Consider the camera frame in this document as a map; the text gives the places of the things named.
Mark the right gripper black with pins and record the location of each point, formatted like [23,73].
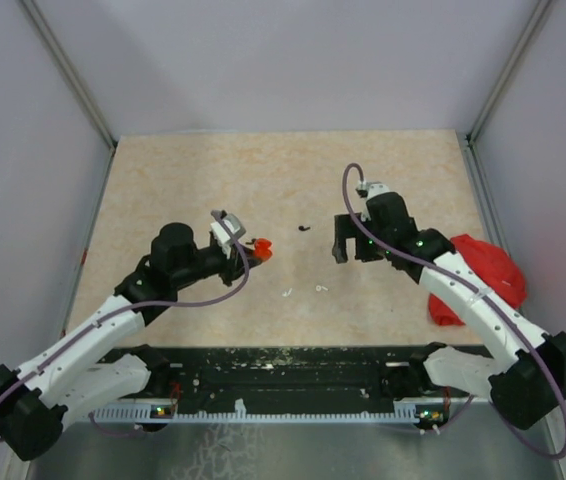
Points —
[346,227]

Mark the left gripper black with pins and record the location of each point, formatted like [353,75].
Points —
[234,268]

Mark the orange earbud charging case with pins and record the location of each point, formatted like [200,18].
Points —
[262,249]

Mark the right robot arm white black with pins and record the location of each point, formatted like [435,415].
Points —
[524,374]

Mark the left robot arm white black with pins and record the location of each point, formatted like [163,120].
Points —
[44,396]

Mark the red cloth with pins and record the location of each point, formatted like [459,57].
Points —
[495,267]

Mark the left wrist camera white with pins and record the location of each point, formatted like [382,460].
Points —
[225,229]

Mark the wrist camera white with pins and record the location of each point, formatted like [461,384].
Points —
[225,229]
[371,189]

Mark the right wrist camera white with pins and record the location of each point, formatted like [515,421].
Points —
[371,189]

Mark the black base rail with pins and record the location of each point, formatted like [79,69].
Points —
[287,380]

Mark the white cable duct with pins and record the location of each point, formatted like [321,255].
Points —
[149,413]

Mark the right aluminium frame post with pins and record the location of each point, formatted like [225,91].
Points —
[532,28]

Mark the aluminium frame post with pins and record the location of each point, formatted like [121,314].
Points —
[68,71]
[532,28]

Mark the left aluminium frame post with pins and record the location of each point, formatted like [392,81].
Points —
[68,71]

